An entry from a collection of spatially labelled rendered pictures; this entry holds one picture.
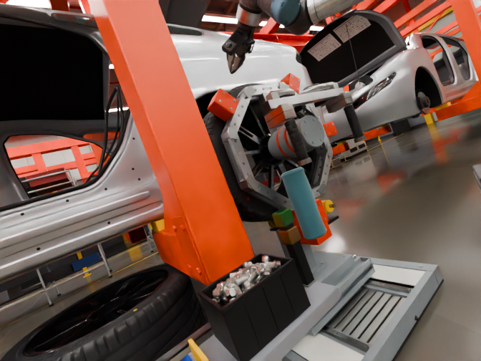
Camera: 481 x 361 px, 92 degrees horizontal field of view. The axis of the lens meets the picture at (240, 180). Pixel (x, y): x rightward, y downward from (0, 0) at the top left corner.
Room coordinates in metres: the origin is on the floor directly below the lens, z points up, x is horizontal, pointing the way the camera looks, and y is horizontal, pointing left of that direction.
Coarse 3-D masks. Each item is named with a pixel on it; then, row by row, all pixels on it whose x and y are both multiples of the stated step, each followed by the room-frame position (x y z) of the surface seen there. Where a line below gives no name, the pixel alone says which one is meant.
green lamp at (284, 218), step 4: (284, 208) 0.63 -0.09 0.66; (288, 208) 0.62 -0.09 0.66; (276, 212) 0.62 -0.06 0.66; (280, 212) 0.61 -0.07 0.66; (284, 212) 0.60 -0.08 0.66; (288, 212) 0.61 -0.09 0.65; (276, 216) 0.61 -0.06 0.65; (280, 216) 0.60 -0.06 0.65; (284, 216) 0.60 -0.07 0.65; (288, 216) 0.61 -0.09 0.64; (292, 216) 0.61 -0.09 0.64; (276, 220) 0.62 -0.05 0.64; (280, 220) 0.60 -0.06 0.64; (284, 220) 0.60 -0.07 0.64; (288, 220) 0.61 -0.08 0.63; (292, 220) 0.61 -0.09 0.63; (276, 224) 0.62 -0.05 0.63; (280, 224) 0.61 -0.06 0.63; (284, 224) 0.60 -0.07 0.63; (288, 224) 0.60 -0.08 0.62
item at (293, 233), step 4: (292, 228) 0.61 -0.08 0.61; (296, 228) 0.61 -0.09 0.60; (280, 232) 0.62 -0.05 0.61; (284, 232) 0.61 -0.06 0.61; (288, 232) 0.60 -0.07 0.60; (292, 232) 0.60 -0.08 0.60; (296, 232) 0.61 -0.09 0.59; (280, 236) 0.63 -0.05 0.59; (284, 236) 0.61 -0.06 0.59; (288, 236) 0.60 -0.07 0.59; (292, 236) 0.60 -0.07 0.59; (296, 236) 0.61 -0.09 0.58; (300, 236) 0.61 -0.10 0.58; (284, 240) 0.62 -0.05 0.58; (288, 240) 0.60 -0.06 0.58; (292, 240) 0.60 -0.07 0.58; (296, 240) 0.61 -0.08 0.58; (288, 244) 0.61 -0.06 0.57; (292, 244) 0.60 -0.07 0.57
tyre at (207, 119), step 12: (252, 84) 1.08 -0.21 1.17; (264, 84) 1.12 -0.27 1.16; (204, 120) 1.05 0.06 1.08; (216, 120) 0.94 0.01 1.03; (216, 132) 0.93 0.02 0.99; (216, 144) 0.92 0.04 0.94; (228, 168) 0.93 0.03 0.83; (228, 180) 0.92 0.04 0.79; (240, 192) 0.94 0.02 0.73; (240, 204) 0.94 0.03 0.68; (252, 204) 0.95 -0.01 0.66; (264, 204) 0.98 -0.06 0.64; (240, 216) 1.06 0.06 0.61; (252, 216) 0.99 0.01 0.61; (264, 216) 0.98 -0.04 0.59
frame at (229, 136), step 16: (240, 96) 0.93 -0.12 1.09; (256, 96) 0.99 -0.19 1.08; (240, 112) 0.91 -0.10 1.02; (304, 112) 1.15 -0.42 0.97; (224, 128) 0.92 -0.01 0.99; (224, 144) 0.91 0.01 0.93; (240, 144) 0.88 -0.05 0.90; (240, 160) 0.87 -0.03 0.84; (320, 160) 1.15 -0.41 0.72; (240, 176) 0.90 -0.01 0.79; (320, 176) 1.08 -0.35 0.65; (256, 192) 0.88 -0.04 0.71; (272, 192) 0.91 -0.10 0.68; (320, 192) 1.04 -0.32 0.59
